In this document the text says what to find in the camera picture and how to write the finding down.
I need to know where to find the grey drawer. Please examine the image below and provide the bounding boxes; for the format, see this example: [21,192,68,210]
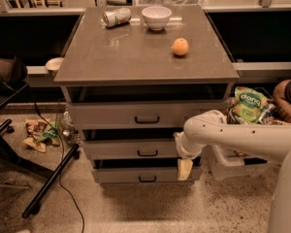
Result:
[67,101,225,130]
[82,139,178,159]
[91,166,204,184]

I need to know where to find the orange fruit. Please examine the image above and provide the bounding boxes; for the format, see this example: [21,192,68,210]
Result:
[172,38,188,56]

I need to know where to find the grey drawer cabinet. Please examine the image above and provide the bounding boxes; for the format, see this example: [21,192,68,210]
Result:
[54,6,239,172]

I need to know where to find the clear plastic bin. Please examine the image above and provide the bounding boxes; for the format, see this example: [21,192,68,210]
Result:
[206,146,271,181]

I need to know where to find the small wire basket left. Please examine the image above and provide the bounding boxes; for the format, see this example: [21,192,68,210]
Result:
[55,111,81,146]

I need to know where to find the tipped soda can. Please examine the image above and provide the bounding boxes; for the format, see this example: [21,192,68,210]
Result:
[102,8,131,28]

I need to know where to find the white bowl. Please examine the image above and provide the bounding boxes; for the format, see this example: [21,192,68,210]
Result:
[142,6,172,30]

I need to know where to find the black floor cable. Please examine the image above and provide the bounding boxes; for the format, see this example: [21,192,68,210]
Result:
[28,84,85,233]

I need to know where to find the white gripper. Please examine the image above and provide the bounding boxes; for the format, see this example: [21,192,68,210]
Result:
[174,132,201,181]

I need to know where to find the snack bags on floor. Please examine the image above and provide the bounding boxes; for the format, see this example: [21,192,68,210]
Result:
[23,118,60,152]

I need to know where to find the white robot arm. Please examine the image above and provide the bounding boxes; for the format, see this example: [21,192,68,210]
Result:
[174,110,291,233]

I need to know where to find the green snack bag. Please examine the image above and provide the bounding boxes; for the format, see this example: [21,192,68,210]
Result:
[231,86,268,124]

